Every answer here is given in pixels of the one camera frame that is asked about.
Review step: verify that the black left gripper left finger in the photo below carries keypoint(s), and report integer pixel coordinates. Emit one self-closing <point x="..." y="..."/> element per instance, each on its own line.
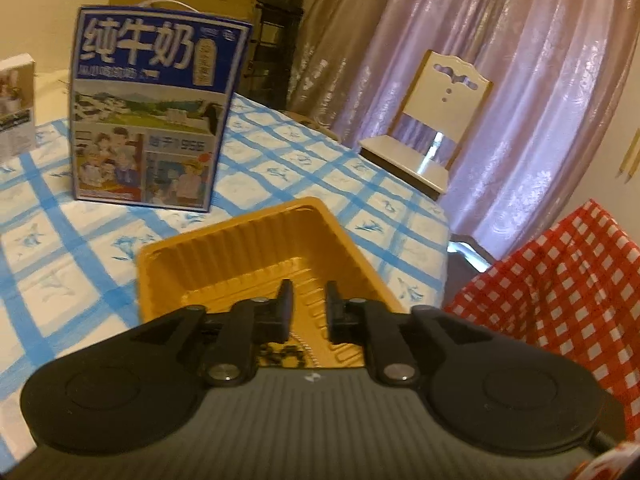
<point x="222" y="348"/>

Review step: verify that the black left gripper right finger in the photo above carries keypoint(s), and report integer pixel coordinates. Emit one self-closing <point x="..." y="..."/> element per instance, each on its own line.
<point x="394" y="344"/>

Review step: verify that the yellow plastic tray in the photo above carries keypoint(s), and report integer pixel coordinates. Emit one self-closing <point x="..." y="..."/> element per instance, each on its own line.
<point x="249" y="256"/>

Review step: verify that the blue white checked tablecloth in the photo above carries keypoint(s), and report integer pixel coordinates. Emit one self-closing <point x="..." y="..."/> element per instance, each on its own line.
<point x="68" y="268"/>

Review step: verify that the red white checked cloth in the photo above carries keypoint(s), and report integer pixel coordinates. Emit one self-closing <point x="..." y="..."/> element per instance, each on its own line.
<point x="575" y="291"/>

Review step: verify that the white wooden chair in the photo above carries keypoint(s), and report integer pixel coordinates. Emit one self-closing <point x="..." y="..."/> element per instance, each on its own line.
<point x="446" y="95"/>

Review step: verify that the blue milk carton box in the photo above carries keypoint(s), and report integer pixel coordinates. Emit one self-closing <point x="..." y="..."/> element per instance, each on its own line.
<point x="150" y="93"/>

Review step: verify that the black folding ladder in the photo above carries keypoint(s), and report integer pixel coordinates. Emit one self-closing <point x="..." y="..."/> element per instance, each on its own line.
<point x="270" y="52"/>

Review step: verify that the small white product box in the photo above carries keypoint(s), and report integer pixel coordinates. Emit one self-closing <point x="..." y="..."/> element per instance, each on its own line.
<point x="17" y="106"/>

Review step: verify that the pink patterned curtain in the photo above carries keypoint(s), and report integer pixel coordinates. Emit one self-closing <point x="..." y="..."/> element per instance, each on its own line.
<point x="513" y="97"/>

